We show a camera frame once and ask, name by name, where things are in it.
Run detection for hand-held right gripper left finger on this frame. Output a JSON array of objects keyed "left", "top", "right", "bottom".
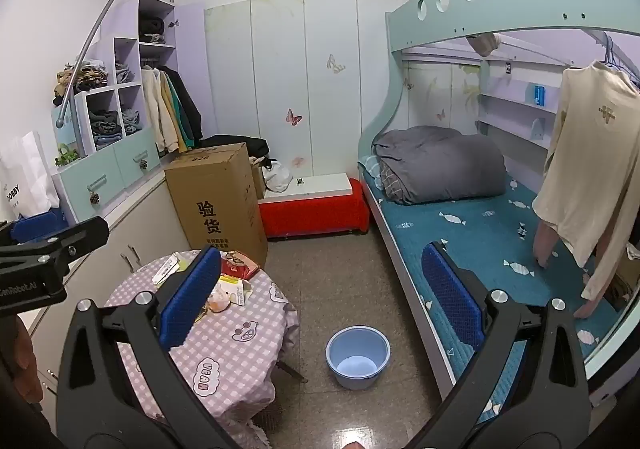
[{"left": 56, "top": 245, "right": 251, "bottom": 449}]

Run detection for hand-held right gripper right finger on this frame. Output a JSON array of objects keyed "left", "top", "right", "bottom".
[{"left": 400, "top": 241, "right": 592, "bottom": 449}]

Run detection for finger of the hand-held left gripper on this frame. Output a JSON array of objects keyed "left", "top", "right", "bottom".
[{"left": 0, "top": 216, "right": 110, "bottom": 276}]

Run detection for white wrapper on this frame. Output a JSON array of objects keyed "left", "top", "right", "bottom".
[{"left": 154, "top": 253, "right": 187, "bottom": 286}]

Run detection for yellow and white packet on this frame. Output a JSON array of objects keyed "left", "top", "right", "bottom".
[{"left": 215, "top": 275, "right": 254, "bottom": 306}]

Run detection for red snack packet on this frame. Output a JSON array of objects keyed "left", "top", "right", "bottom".
[{"left": 221, "top": 251, "right": 262, "bottom": 281}]

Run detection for blue plastic basin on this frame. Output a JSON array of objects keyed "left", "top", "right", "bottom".
[{"left": 325, "top": 325, "right": 392, "bottom": 391}]

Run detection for blue bag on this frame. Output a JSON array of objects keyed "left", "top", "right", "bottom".
[{"left": 10, "top": 210, "right": 69, "bottom": 244}]

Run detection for pink checked tablecloth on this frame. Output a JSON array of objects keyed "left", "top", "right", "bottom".
[{"left": 102, "top": 249, "right": 301, "bottom": 445}]

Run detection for teal candy print bed sheet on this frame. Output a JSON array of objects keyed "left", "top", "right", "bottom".
[{"left": 362, "top": 169, "right": 626, "bottom": 427}]

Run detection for white low cabinet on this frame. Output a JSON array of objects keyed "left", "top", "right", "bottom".
[{"left": 27, "top": 174, "right": 192, "bottom": 402}]

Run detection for white shopping bag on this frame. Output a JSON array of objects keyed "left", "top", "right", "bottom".
[{"left": 0, "top": 130, "right": 60, "bottom": 221}]

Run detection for small green plant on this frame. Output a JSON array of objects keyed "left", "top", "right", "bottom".
[{"left": 54, "top": 143, "right": 82, "bottom": 168}]

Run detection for lilac stair cabinet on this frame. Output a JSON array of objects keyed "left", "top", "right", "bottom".
[{"left": 50, "top": 0, "right": 207, "bottom": 226}]

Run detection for large cardboard box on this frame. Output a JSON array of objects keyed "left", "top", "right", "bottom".
[{"left": 164, "top": 142, "right": 269, "bottom": 267}]

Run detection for dark folded clothes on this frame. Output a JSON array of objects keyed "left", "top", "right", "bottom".
[{"left": 90, "top": 109, "right": 124, "bottom": 136}]

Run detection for plaid blanket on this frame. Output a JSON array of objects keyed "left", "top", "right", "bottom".
[{"left": 377, "top": 162, "right": 403, "bottom": 204}]

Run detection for folded jeans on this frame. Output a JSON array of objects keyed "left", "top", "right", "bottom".
[{"left": 122, "top": 108, "right": 144, "bottom": 136}]

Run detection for grey duvet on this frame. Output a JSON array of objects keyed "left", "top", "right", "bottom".
[{"left": 374, "top": 126, "right": 507, "bottom": 206}]

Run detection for small cardboard box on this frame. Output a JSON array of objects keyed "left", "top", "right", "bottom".
[{"left": 250, "top": 158, "right": 267, "bottom": 201}]

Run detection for white plastic bag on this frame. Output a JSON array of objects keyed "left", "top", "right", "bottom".
[{"left": 262, "top": 160, "right": 294, "bottom": 193}]

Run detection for red cloth covered bench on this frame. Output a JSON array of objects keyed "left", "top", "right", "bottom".
[{"left": 257, "top": 172, "right": 371, "bottom": 240}]

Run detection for cream hanging jacket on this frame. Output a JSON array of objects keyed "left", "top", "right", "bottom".
[{"left": 141, "top": 66, "right": 180, "bottom": 153}]

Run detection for green hanging garment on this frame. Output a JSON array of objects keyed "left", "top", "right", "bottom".
[{"left": 165, "top": 74, "right": 191, "bottom": 153}]

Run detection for black cloth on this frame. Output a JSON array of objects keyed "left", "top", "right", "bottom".
[{"left": 199, "top": 134, "right": 271, "bottom": 163}]

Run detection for pile of mixed clothes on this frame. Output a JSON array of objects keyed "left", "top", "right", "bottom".
[{"left": 53, "top": 59, "right": 109, "bottom": 106}]

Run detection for black hanging jacket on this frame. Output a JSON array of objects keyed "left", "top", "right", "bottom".
[{"left": 167, "top": 66, "right": 204, "bottom": 146}]

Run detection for cream hanging sweater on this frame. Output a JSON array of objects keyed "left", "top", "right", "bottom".
[{"left": 532, "top": 60, "right": 640, "bottom": 320}]

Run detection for black folded clothes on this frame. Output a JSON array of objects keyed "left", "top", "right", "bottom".
[{"left": 139, "top": 18, "right": 167, "bottom": 45}]

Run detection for metal handrail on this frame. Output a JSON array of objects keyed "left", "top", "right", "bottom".
[{"left": 56, "top": 0, "right": 180, "bottom": 127}]

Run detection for grey hanging cloth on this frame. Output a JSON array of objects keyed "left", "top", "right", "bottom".
[{"left": 467, "top": 32, "right": 502, "bottom": 56}]

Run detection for bunk bed teal sheet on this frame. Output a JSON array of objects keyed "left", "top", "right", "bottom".
[{"left": 357, "top": 0, "right": 640, "bottom": 410}]

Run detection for blue clothes hanger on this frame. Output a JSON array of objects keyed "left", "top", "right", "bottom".
[{"left": 601, "top": 33, "right": 640, "bottom": 82}]

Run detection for lilac bed wall shelf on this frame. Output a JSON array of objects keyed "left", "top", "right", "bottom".
[{"left": 476, "top": 78, "right": 562, "bottom": 141}]

